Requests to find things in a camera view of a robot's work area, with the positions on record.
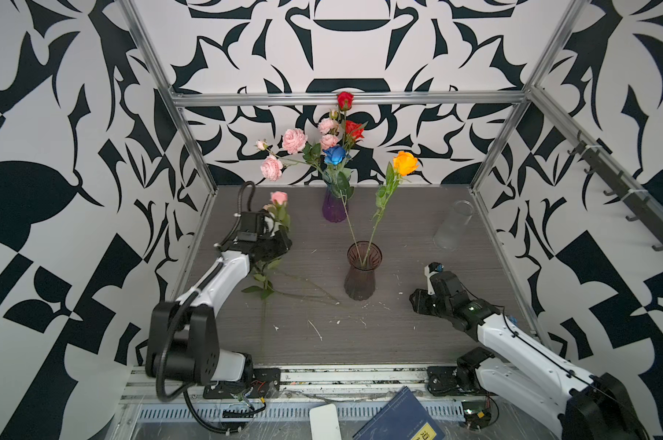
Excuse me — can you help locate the pink peony flower stem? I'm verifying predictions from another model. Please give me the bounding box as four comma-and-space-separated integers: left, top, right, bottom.
318, 111, 345, 166

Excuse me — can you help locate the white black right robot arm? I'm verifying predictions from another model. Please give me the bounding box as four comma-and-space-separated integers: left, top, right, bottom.
409, 262, 648, 439

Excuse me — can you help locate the black corrugated cable hose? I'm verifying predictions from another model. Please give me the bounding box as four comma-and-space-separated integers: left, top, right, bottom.
154, 290, 200, 403

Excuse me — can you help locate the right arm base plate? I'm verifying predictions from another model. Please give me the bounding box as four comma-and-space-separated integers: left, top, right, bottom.
427, 348, 494, 397

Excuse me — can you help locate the white rectangular device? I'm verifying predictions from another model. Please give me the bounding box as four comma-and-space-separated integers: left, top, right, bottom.
309, 403, 342, 440

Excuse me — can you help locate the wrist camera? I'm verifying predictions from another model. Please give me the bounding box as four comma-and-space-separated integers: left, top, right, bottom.
424, 262, 443, 295
235, 212, 268, 243

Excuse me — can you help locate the large red rose stem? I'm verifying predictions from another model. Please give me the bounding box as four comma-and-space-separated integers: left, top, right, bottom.
343, 119, 365, 154

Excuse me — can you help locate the clear glass vase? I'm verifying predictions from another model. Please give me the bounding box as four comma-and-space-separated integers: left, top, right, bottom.
433, 200, 474, 250

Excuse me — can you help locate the aluminium frame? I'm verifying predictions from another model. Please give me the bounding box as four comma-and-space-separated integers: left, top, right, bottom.
113, 0, 663, 440

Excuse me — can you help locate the blue rose stem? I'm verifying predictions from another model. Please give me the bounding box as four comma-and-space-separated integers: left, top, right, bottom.
322, 144, 361, 257

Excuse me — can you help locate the white and peach rosebud stem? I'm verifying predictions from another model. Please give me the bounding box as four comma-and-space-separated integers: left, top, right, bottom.
225, 264, 349, 364

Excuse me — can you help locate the black wall hook rail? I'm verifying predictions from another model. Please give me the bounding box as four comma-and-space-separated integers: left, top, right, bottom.
569, 130, 663, 252

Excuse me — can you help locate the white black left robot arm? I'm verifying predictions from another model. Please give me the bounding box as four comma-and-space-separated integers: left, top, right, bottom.
146, 227, 292, 389

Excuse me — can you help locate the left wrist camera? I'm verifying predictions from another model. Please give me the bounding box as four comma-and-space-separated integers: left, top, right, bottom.
235, 212, 268, 243

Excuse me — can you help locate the purple ribbed glass vase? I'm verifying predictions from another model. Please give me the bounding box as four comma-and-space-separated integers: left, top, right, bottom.
321, 187, 347, 223

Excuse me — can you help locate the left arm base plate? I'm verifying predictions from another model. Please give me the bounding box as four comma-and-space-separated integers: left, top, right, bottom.
203, 368, 282, 400

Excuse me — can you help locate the dark maroon glass vase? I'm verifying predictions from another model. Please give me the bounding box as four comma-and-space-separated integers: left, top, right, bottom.
343, 241, 383, 302

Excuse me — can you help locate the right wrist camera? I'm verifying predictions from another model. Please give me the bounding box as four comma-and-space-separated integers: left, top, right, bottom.
424, 262, 443, 295

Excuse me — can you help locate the blue book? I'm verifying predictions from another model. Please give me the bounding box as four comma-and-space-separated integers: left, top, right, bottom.
353, 387, 445, 440

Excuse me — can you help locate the orange pink blue rosebud stem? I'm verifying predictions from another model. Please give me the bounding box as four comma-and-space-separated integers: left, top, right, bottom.
361, 150, 420, 268

